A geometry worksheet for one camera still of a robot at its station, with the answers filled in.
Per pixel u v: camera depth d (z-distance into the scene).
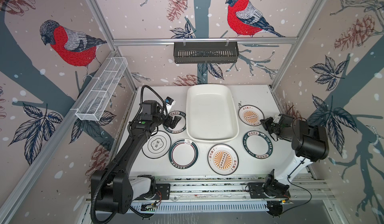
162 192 0.73
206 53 1.05
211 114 1.04
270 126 0.87
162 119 0.70
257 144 0.88
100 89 0.77
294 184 0.61
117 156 0.45
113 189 0.39
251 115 1.04
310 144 0.50
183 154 0.86
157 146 0.90
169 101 0.71
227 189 0.76
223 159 0.84
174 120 0.74
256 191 0.73
